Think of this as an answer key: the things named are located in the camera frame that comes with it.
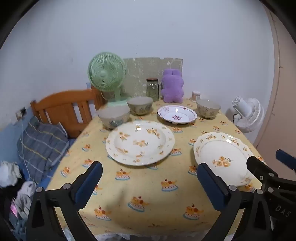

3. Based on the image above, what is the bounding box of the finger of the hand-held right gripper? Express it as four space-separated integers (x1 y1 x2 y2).
246 156 281 186
276 149 296 173

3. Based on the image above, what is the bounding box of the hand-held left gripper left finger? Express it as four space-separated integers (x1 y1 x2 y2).
26 160 103 241

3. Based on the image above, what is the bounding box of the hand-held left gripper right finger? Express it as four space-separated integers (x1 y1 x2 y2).
196 163 273 241

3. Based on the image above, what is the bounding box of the scalloped orange floral plate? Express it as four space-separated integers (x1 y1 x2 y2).
193 132 255 186

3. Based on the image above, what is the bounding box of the large orange floral plate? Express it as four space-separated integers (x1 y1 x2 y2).
106 120 175 166

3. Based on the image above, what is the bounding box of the floral ceramic bowl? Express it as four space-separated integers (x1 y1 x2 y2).
196 99 221 119
97 105 131 130
126 97 154 116

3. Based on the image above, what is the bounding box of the purple floral plate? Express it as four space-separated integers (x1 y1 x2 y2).
157 105 198 125

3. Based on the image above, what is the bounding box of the white standing fan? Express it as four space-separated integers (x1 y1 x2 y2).
225 96 264 133

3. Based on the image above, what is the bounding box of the yellow printed tablecloth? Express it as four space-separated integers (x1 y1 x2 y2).
45 98 270 237

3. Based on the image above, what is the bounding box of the grey plaid pillow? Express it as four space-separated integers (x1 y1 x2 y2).
17 116 70 183

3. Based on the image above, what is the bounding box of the grey crumpled cloth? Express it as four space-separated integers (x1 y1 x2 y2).
14 181 37 218

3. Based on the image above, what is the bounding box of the beige door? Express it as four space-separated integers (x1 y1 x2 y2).
253 5 296 160

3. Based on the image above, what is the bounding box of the white crumpled cloth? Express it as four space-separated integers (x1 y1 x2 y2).
0 161 22 187

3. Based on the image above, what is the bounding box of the dark clothes pile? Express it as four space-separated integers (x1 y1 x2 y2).
0 183 30 234

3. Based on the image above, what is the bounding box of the wooden bed headboard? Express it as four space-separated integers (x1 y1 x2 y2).
30 87 107 138

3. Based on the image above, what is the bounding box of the purple plush toy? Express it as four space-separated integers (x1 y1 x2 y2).
161 68 185 103

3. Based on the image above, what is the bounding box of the green desk fan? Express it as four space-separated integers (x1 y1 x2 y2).
87 52 133 109

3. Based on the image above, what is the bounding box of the glass jar with lid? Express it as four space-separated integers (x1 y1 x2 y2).
146 78 159 101

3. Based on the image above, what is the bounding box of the white cable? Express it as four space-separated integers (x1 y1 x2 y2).
18 115 31 179

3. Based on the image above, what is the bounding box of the wall power outlet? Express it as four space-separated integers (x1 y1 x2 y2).
16 107 27 121

